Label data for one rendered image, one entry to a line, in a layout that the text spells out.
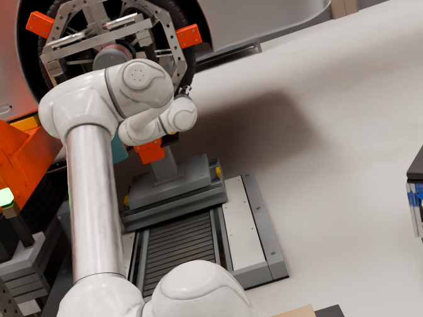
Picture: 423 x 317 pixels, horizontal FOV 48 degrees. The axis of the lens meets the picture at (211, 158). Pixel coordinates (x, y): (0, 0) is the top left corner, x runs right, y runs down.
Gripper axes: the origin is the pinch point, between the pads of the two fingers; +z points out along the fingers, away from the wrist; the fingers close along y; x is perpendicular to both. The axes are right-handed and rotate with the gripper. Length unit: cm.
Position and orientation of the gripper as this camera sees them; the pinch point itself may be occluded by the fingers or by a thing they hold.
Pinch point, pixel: (182, 92)
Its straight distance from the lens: 205.2
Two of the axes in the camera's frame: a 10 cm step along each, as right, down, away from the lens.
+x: -8.9, -4.1, -2.2
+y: 4.6, -8.4, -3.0
